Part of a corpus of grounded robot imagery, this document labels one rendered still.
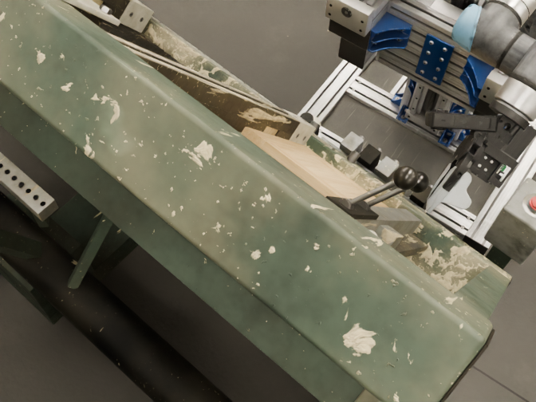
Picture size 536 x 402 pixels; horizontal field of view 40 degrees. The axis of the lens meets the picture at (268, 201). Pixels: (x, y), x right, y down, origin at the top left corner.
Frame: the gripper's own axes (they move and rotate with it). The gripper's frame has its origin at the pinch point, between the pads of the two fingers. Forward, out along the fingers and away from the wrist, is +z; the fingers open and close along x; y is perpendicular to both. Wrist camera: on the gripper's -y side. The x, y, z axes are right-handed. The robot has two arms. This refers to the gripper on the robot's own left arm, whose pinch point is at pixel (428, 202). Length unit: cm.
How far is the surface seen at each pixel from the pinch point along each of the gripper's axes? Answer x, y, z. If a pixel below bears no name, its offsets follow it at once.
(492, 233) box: 66, 33, 1
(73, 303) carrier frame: 53, -47, 76
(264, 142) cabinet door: 27.6, -29.1, 10.6
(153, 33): 87, -73, 10
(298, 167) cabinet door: 24.4, -20.4, 10.5
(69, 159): -27, -49, 21
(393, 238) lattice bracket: 10.1, 0.8, 9.6
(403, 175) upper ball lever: -12.0, -8.3, -2.1
